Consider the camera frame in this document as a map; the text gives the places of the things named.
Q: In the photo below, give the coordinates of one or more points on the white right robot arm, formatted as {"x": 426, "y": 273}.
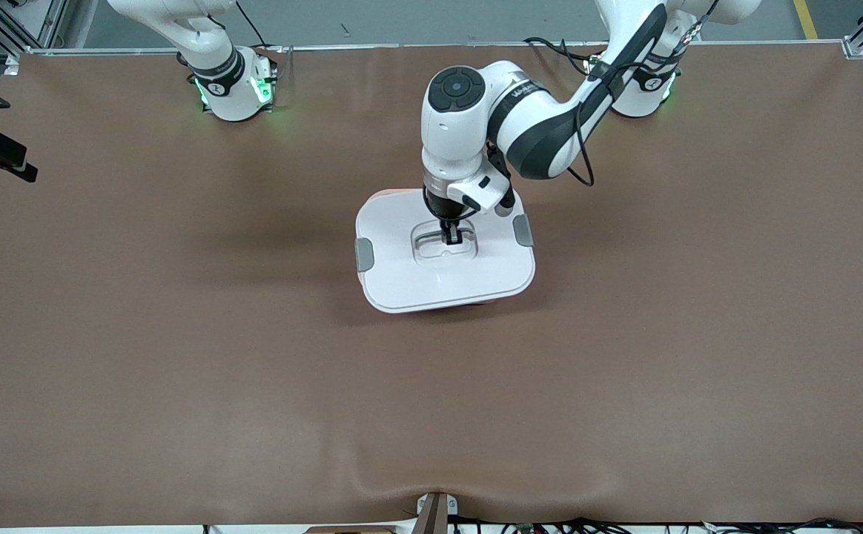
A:
{"x": 224, "y": 96}

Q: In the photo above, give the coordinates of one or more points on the brown wooden board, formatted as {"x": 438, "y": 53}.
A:
{"x": 350, "y": 530}

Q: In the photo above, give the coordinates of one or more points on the aluminium frame profiles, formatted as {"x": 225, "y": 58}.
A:
{"x": 52, "y": 26}

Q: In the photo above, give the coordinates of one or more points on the white box lid grey latches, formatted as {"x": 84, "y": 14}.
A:
{"x": 402, "y": 274}

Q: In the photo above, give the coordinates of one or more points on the pink plastic storage box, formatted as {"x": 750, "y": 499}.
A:
{"x": 468, "y": 305}

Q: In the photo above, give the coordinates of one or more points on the brown table mat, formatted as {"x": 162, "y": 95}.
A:
{"x": 431, "y": 408}

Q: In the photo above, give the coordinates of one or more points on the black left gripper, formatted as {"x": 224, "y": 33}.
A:
{"x": 441, "y": 207}

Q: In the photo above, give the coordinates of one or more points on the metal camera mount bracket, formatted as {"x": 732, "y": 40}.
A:
{"x": 435, "y": 515}

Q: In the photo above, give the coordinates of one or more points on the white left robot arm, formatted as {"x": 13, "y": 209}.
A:
{"x": 461, "y": 141}

